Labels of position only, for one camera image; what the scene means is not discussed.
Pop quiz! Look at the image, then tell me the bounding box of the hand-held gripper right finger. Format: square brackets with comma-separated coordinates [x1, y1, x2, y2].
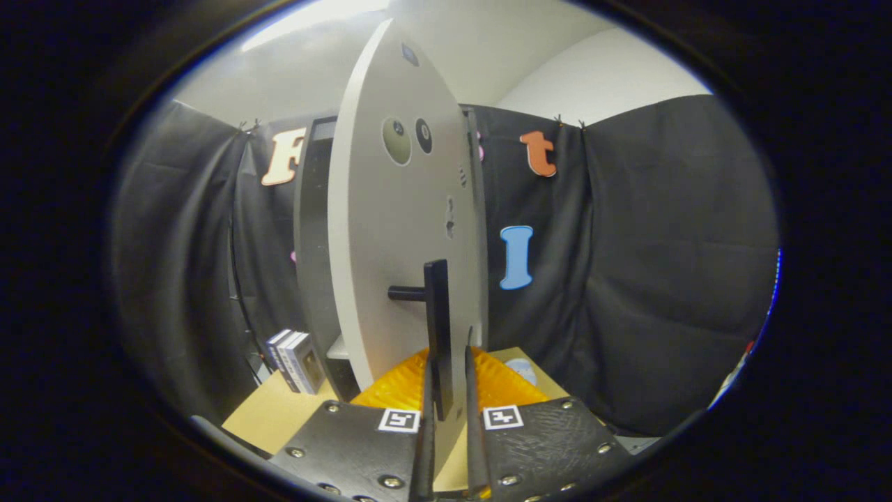
[465, 328, 631, 502]

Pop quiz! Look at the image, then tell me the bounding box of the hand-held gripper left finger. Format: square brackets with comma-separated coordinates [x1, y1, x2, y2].
[268, 347, 436, 502]

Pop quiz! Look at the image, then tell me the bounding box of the white and blue tube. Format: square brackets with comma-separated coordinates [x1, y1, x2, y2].
[503, 358, 539, 386]

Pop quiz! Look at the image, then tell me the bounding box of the black door handle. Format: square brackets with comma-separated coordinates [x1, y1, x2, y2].
[388, 259, 455, 422]

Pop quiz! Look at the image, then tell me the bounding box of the white cabinet door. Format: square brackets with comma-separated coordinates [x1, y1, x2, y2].
[328, 17, 489, 419]

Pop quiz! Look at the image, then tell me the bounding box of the grey cover book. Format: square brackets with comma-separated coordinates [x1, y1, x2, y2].
[286, 333, 325, 395]

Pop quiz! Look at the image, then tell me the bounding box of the dark grey cabinet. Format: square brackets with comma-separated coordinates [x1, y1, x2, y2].
[293, 105, 489, 402]

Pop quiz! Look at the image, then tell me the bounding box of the black backdrop cloth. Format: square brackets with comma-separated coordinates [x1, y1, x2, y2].
[111, 94, 780, 436]

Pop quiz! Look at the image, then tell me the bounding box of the thin black cable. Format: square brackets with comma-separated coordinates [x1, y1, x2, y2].
[229, 216, 269, 381]

